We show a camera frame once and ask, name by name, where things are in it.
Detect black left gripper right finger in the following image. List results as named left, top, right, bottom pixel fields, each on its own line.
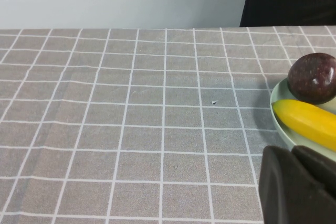
left=291, top=145, right=336, bottom=196

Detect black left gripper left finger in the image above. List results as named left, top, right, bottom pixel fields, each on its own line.
left=258, top=145, right=336, bottom=224

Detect yellow toy banana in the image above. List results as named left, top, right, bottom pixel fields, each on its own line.
left=271, top=99, right=336, bottom=153

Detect pale green round plate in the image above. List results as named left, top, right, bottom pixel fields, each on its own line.
left=269, top=77, right=336, bottom=162

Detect grey checkered tablecloth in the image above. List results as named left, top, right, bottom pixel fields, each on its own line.
left=0, top=26, right=336, bottom=224

